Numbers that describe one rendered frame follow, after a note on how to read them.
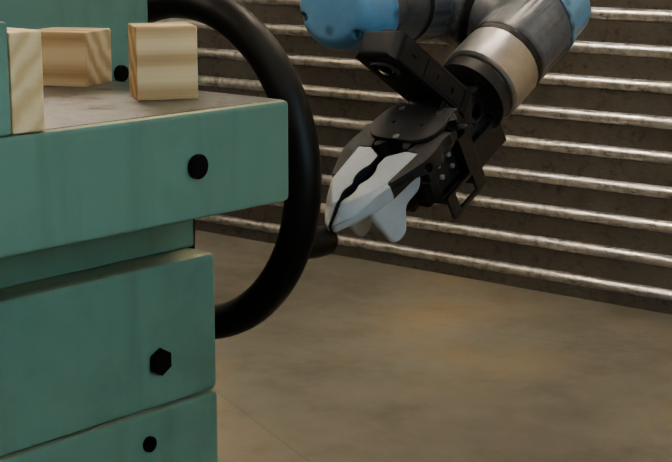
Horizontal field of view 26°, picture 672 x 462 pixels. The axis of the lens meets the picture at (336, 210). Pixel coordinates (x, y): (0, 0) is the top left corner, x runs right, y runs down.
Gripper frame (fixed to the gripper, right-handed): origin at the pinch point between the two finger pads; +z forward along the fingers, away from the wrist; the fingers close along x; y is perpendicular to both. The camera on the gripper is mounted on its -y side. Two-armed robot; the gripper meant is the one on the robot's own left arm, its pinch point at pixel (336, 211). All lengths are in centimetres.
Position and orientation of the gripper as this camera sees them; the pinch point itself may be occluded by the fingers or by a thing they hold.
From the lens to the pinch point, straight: 115.7
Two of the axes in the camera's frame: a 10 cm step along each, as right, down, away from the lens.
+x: -7.5, -1.3, 6.5
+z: -5.8, 6.2, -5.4
